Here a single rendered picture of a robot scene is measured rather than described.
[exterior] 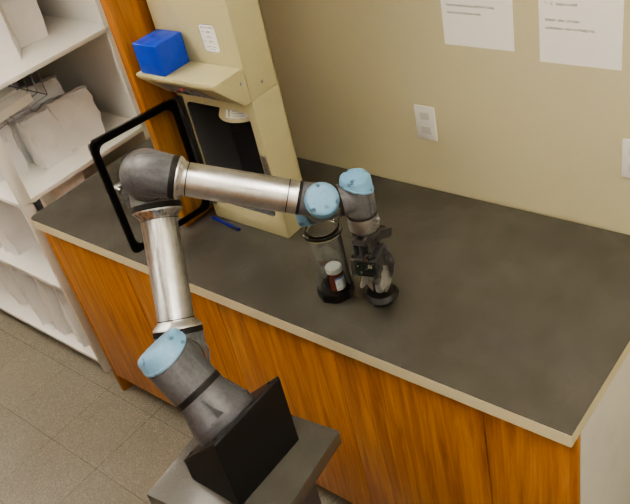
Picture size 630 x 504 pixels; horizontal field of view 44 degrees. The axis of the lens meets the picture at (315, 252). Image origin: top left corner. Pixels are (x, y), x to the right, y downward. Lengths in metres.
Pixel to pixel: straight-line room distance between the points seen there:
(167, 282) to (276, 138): 0.67
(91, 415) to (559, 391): 2.21
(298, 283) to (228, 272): 0.24
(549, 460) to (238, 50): 1.28
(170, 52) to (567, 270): 1.21
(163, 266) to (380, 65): 0.99
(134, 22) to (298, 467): 1.32
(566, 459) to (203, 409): 0.82
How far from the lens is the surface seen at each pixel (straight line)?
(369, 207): 1.85
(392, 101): 2.48
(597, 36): 2.07
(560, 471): 1.95
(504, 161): 2.37
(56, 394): 3.72
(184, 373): 1.67
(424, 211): 2.43
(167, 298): 1.82
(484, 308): 2.06
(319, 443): 1.82
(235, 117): 2.32
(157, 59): 2.23
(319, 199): 1.67
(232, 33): 2.13
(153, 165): 1.71
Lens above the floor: 2.32
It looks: 36 degrees down
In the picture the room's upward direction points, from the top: 14 degrees counter-clockwise
